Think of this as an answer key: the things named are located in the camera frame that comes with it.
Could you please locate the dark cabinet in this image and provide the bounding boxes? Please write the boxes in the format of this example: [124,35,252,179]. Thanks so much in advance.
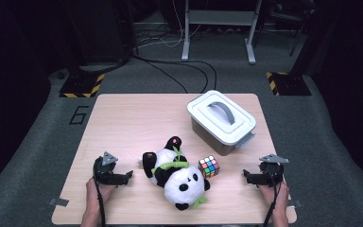
[61,0,137,65]

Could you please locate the white metal stand frame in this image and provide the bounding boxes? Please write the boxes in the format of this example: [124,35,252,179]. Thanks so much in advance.
[181,0,265,65]

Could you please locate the translucent brown storage box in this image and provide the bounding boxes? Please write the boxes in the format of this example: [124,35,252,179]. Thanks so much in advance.
[190,116,255,157]

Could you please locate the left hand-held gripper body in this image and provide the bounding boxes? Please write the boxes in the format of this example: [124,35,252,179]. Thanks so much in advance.
[93,151,123,185]

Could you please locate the panda plush toy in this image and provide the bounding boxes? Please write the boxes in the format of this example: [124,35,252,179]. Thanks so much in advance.
[141,135,212,212]

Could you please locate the black yellow striped stand base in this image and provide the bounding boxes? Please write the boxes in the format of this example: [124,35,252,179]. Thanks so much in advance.
[266,71,312,96]
[59,73,106,98]

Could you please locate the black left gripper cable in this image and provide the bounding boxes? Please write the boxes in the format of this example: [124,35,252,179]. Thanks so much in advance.
[95,179,107,227]

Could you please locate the colourful puzzle cube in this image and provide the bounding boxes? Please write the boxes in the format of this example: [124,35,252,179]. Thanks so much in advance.
[198,154,220,180]

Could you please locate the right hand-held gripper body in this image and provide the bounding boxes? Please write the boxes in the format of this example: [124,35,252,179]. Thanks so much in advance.
[257,153,290,187]

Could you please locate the black floor cable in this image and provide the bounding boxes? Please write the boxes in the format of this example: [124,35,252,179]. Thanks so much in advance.
[131,55,189,95]
[145,58,218,92]

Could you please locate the person's left hand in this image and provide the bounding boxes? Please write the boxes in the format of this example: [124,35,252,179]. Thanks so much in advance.
[85,177,117,210]

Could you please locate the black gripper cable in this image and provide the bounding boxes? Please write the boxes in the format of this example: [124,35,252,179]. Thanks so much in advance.
[95,179,107,227]
[262,164,284,227]

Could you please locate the person's right hand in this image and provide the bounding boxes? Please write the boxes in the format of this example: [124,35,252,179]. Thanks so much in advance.
[258,181,290,218]

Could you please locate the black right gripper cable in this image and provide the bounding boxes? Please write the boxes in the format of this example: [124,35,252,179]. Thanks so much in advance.
[262,164,284,227]

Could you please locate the white floor cables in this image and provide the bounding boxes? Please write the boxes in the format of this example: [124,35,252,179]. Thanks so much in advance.
[135,0,203,49]

